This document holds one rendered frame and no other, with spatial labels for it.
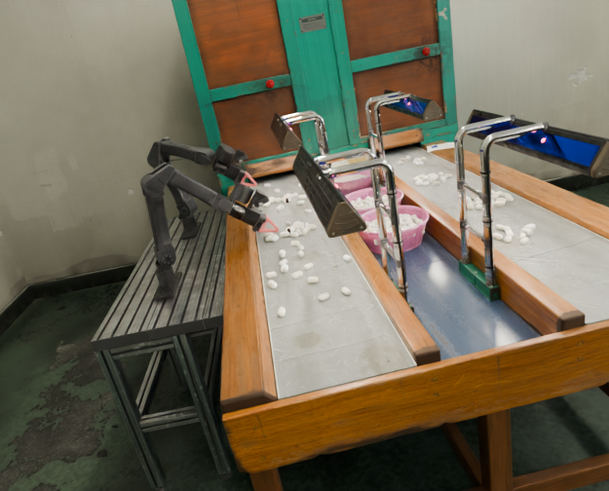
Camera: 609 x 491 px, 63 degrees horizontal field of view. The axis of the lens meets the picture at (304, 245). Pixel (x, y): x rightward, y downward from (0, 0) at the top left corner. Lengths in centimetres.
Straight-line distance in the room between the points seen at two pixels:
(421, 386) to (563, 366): 32
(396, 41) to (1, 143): 267
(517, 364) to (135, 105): 300
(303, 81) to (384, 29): 49
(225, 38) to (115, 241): 186
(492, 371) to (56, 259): 345
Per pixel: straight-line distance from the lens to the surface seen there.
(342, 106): 273
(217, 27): 267
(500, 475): 145
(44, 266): 415
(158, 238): 181
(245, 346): 122
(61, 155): 382
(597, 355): 127
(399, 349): 115
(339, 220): 97
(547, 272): 144
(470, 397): 117
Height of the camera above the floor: 141
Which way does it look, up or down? 22 degrees down
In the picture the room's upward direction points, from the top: 11 degrees counter-clockwise
